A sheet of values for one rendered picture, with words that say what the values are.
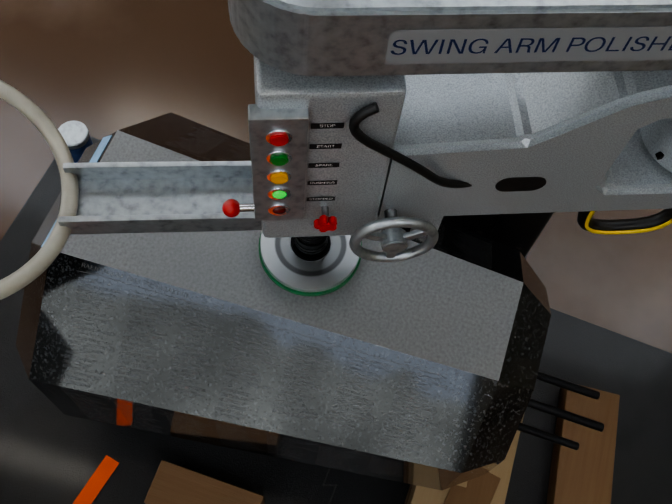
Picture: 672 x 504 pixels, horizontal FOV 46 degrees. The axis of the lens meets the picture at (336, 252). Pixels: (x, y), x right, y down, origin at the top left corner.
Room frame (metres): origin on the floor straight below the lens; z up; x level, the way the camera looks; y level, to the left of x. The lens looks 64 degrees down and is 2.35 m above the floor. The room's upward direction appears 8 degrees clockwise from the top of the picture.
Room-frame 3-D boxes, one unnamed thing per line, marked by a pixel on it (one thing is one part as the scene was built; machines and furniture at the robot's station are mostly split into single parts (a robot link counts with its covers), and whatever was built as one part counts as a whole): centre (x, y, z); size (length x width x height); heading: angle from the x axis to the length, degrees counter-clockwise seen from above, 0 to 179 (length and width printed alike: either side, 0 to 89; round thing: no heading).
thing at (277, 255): (0.73, 0.06, 0.85); 0.21 x 0.21 x 0.01
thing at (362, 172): (0.75, -0.02, 1.30); 0.36 x 0.22 x 0.45; 101
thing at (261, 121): (0.61, 0.10, 1.35); 0.08 x 0.03 x 0.28; 101
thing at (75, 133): (1.36, 0.91, 0.08); 0.10 x 0.10 x 0.13
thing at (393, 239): (0.64, -0.09, 1.18); 0.15 x 0.10 x 0.15; 101
